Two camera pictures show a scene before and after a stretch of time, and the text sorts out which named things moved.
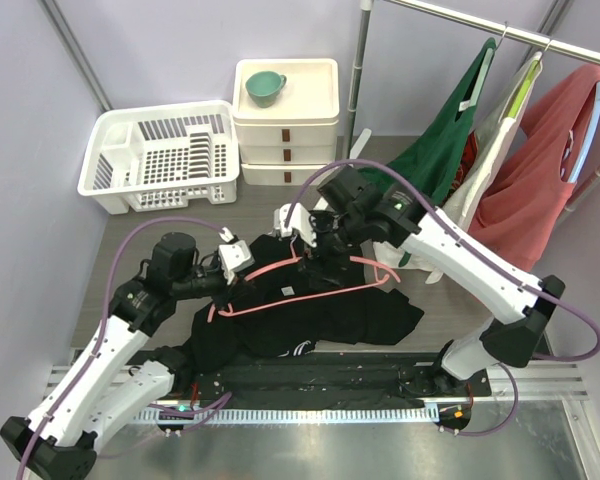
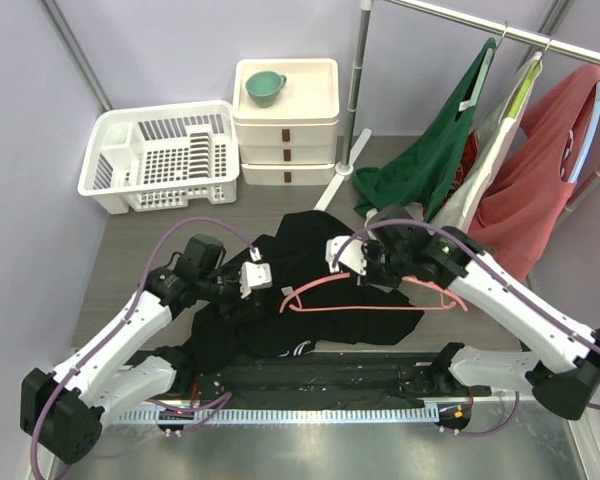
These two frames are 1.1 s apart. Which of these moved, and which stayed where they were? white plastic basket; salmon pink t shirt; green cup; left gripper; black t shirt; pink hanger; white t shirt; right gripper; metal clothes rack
Moved: left gripper; pink hanger; right gripper
Stayed: white plastic basket; white t shirt; metal clothes rack; salmon pink t shirt; green cup; black t shirt
